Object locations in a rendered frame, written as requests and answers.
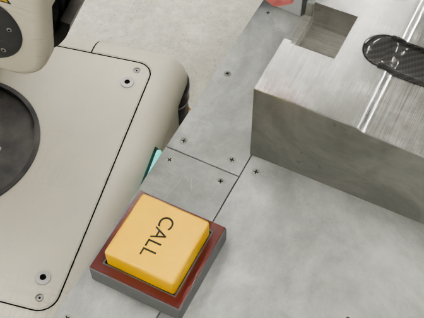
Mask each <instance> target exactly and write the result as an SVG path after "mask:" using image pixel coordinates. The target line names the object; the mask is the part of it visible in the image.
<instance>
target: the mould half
mask: <svg viewBox="0 0 424 318"><path fill-rule="evenodd" d="M315 2H316V3H319V4H323V5H325V6H329V7H330V8H334V9H337V10H340V11H343V12H345V13H349V14H351V15H355V16H358V18H357V19H356V22H355V23H354V25H353V27H352V29H351V30H350V32H349V34H348V36H347V38H346V39H345V41H344V43H343V45H342V46H341V48H340V50H339V52H338V54H337V56H336V57H335V59H333V58H330V57H328V56H324V55H322V54H319V53H316V52H313V51H311V50H308V49H304V48H303V47H299V46H297V45H294V44H291V43H290V42H291V40H288V39H285V38H284V40H283V41H282V43H281V45H280V46H279V48H278V50H277V51H276V53H275V55H274V56H273V58H272V59H271V61H270V63H269V64H268V66H267V68H266V69H265V71H264V72H263V74H262V76H261V77H260V78H259V81H258V82H257V84H256V85H255V87H254V97H253V108H252V129H251V141H250V154H251V155H254V156H256V157H259V158H262V159H263V160H266V161H268V162H271V163H273V164H276V165H279V166H281V167H283V168H286V169H288V170H291V171H293V172H296V173H298V174H300V175H303V176H306V177H308V178H310V179H313V180H316V181H318V182H321V183H323V184H325V185H327V186H330V187H333V188H335V189H338V190H340V191H343V192H345V193H348V194H351V195H352V196H355V197H358V198H360V199H362V200H365V201H368V202H370V203H372V204H375V205H378V206H380V207H382V208H385V209H388V210H389V211H392V212H395V213H397V214H399V215H402V216H405V217H407V218H410V219H412V220H415V221H417V222H419V223H422V224H424V87H422V86H419V85H416V84H414V83H411V82H409V81H406V80H404V79H401V78H398V77H395V76H393V75H391V74H389V73H388V72H387V71H385V70H383V69H380V68H377V66H374V65H373V64H371V63H370V62H368V61H367V59H366V58H365V56H364V55H363V45H364V43H365V42H366V40H368V39H369V38H370V37H373V36H375V35H390V36H393V35H396V36H398V37H401V38H403V39H405V41H407V42H409V43H411V44H415V45H418V46H420V47H423V48H424V0H308V1H307V3H311V4H314V3H315Z"/></svg>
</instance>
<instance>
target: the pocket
mask: <svg viewBox="0 0 424 318"><path fill-rule="evenodd" d="M357 18H358V16H355V15H351V14H349V13H345V12H343V11H340V10H337V9H334V8H330V7H329V6H325V5H323V4H319V3H316V2H315V3H314V4H311V3H306V9H305V15H304V17H303V18H302V20H301V22H300V23H299V25H298V26H297V29H296V30H295V31H294V33H293V35H292V36H291V38H290V40H291V42H290V43H291V44H294V45H297V46H299V47H303V48H304V49H308V50H311V51H313V52H316V53H319V54H322V55H324V56H328V57H330V58H333V59H335V57H336V56H337V54H338V52H339V50H340V48H341V46H342V45H343V43H344V41H345V39H346V38H347V36H348V34H349V32H350V30H351V29H352V27H353V25H354V23H355V22H356V19H357Z"/></svg>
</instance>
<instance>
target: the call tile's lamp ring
mask: <svg viewBox="0 0 424 318"><path fill-rule="evenodd" d="M143 194H146V195H148V196H151V197H153V198H155V199H157V200H159V201H162V202H164V203H167V204H169V205H171V206H173V207H176V208H178V209H181V210H182V211H185V212H187V213H189V214H192V215H194V216H196V217H198V218H201V219H203V220H206V221H207V222H208V223H209V229H210V230H212V231H214V232H213V233H212V235H211V237H210V238H209V240H208V242H207V244H206V245H205V247H204V249H203V251H202V253H201V254H200V256H199V257H198V259H197V261H196V263H195V265H194V266H193V268H192V269H191V272H190V273H189V275H188V277H187V278H186V280H185V281H184V284H183V285H182V287H181V289H180V290H179V292H178V294H177V296H176V297H173V296H171V295H169V294H166V293H164V292H162V291H160V290H158V289H156V288H153V287H152V286H150V285H147V284H145V283H143V282H141V281H139V280H137V279H134V278H132V277H130V276H128V275H126V274H124V273H122V272H120V271H118V270H116V269H113V268H111V267H109V266H107V265H105V264H102V263H103V261H104V259H105V258H106V256H105V250H106V249H107V247H108V246H109V244H110V243H111V241H112V239H113V238H114V237H115V235H116V233H117V232H118V231H119V229H120V227H121V226H122V224H123V223H124V221H125V220H126V218H127V217H128V215H129V214H130V212H131V211H132V209H133V207H134V206H135V205H136V203H137V201H138V200H139V198H140V197H141V195H143ZM224 230H225V227H223V226H221V225H219V224H216V223H214V222H212V221H209V220H207V219H205V218H202V217H200V216H198V215H195V214H194V213H191V212H189V211H186V210H184V209H182V208H180V207H177V206H175V205H173V204H170V203H168V202H166V201H163V200H161V199H158V198H157V197H155V196H152V195H150V194H147V193H145V192H143V191H139V193H138V195H137V196H136V197H135V199H134V201H133V202H132V203H131V205H130V207H129V208H128V209H127V211H126V213H125V214H124V216H123V217H122V219H121V220H120V222H119V223H118V225H117V226H116V228H115V229H114V231H113V232H112V234H111V235H110V237H109V238H108V240H107V241H106V243H105V244H104V246H103V247H102V249H101V251H100V252H99V253H98V255H97V257H96V258H95V260H94V261H93V262H92V264H91V266H90V267H91V268H92V269H94V270H97V271H99V272H101V273H103V274H105V275H107V276H110V277H111V278H113V279H115V280H117V281H120V282H122V283H124V284H126V285H128V286H130V287H133V288H135V289H137V290H139V291H141V292H143V293H145V294H147V295H149V296H151V297H153V298H156V299H158V300H160V301H162V302H164V303H166V304H169V305H171V306H173V307H175V308H176V309H180V307H181V305H182V304H183V302H184V300H185V299H186V296H187V295H188V293H189V291H190V290H191V288H192V286H193V284H194V282H195V281H196V279H197V277H198V276H199V274H200V272H201V270H202V268H203V267H204V265H205V264H206V261H207V260H208V258H209V256H210V255H211V253H212V251H213V249H214V248H215V245H216V244H217V242H218V241H219V239H220V237H221V235H222V233H223V232H224Z"/></svg>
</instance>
